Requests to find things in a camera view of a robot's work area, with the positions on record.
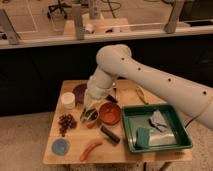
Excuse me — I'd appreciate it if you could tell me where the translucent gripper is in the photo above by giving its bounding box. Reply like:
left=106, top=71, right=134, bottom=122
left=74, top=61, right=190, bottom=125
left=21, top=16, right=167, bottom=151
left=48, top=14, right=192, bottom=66
left=80, top=90, right=101, bottom=122

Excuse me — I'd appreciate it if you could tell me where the small dark metal cup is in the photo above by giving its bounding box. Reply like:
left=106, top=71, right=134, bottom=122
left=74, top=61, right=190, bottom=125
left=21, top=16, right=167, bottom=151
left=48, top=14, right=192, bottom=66
left=80, top=109, right=98, bottom=123

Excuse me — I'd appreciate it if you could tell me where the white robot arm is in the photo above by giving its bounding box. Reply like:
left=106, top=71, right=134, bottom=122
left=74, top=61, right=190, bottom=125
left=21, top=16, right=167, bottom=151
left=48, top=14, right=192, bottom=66
left=87, top=45, right=213, bottom=129

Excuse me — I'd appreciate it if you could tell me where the yellow round toy fruit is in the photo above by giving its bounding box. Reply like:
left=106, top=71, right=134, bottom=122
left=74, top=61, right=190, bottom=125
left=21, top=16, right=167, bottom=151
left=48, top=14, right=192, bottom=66
left=86, top=121, right=96, bottom=129

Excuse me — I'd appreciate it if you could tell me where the red-brown bowl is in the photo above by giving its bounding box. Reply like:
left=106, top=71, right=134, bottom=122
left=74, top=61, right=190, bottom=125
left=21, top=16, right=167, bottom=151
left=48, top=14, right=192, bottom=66
left=99, top=102, right=121, bottom=125

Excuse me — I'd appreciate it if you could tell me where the bunch of dark grapes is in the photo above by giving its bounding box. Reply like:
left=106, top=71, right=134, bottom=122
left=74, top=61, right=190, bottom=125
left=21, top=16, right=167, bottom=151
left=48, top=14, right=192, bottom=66
left=58, top=114, right=77, bottom=137

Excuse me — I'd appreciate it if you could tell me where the white cup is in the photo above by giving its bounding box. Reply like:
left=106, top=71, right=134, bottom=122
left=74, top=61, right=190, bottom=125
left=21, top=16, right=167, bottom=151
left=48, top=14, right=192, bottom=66
left=61, top=92, right=75, bottom=109

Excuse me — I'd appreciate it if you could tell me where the purple bowl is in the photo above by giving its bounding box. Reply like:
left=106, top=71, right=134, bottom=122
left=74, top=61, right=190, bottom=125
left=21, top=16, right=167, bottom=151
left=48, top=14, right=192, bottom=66
left=73, top=83, right=87, bottom=104

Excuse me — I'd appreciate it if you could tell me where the wooden table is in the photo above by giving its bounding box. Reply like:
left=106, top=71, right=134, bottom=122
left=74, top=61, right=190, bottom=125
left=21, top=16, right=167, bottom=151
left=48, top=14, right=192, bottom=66
left=42, top=78, right=194, bottom=166

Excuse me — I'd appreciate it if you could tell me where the orange toy carrot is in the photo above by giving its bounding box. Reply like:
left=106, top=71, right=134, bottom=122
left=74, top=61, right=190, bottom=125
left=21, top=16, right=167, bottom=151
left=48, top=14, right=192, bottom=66
left=79, top=141, right=102, bottom=162

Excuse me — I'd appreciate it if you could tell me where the black rectangular block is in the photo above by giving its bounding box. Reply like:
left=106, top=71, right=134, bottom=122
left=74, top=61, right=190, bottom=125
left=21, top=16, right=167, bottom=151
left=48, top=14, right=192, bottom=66
left=100, top=126, right=120, bottom=144

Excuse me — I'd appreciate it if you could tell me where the green plastic tray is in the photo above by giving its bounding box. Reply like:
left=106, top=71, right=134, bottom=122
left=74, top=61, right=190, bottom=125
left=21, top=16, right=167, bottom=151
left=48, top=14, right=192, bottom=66
left=122, top=104, right=192, bottom=153

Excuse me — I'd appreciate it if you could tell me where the green sponge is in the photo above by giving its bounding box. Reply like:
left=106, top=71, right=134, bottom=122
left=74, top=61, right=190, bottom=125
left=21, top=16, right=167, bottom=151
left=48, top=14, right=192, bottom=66
left=135, top=127, right=149, bottom=148

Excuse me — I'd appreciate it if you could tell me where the grey crumpled cloth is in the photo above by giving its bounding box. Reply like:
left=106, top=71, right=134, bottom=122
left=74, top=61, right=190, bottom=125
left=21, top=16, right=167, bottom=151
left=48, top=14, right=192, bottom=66
left=149, top=110, right=168, bottom=132

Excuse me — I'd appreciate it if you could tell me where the white object on bench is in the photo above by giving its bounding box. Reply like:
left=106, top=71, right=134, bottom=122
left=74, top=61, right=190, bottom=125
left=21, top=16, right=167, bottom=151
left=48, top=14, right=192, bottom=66
left=84, top=24, right=95, bottom=34

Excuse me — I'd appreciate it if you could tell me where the black office chair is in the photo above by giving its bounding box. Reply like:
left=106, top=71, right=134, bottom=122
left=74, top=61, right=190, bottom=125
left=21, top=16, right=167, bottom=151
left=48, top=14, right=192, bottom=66
left=47, top=0, right=70, bottom=19

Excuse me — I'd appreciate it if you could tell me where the black handled brush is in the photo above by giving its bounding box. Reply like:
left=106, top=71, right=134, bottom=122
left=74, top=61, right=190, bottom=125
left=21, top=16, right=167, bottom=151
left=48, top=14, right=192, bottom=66
left=106, top=95, right=118, bottom=103

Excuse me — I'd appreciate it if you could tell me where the yellow handled tool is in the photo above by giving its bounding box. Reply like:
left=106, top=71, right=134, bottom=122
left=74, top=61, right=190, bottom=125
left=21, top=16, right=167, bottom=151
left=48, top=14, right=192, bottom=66
left=136, top=86, right=149, bottom=105

